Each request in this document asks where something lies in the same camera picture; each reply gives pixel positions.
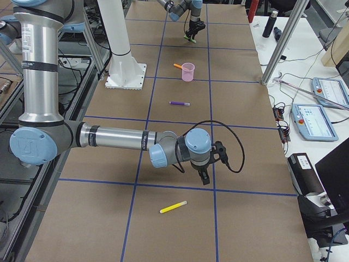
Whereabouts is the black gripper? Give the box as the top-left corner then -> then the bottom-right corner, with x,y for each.
185,19 -> 206,41
190,162 -> 210,186

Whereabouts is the green highlighter pen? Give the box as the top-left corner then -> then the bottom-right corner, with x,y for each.
184,35 -> 196,44

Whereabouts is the yellow highlighter pen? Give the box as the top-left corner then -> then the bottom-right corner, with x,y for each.
159,201 -> 188,214

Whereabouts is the purple highlighter pen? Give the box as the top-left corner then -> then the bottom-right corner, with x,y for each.
169,101 -> 190,106

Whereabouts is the pink translucent pen holder cup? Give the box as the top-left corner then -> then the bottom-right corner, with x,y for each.
182,62 -> 195,82

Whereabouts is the black water bottle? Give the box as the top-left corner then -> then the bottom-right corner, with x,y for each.
262,11 -> 278,38

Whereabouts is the black box with label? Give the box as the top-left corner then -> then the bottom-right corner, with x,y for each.
287,153 -> 324,197

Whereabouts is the near teach pendant tablet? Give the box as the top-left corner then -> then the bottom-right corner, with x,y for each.
291,104 -> 339,142

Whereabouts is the teach pendant tablet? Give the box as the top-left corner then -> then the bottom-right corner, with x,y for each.
291,104 -> 339,142
311,78 -> 348,108

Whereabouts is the black computer monitor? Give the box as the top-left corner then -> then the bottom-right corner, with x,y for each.
315,139 -> 349,213

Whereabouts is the far teach pendant tablet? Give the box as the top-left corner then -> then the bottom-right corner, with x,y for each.
311,78 -> 348,108

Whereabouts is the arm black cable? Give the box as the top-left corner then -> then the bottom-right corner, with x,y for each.
174,120 -> 246,174

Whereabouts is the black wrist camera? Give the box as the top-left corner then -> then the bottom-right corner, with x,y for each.
209,141 -> 230,167

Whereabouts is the white camera mast with base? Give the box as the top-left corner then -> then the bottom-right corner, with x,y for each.
98,0 -> 147,90

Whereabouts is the aluminium frame post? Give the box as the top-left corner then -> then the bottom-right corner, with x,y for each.
261,0 -> 309,86

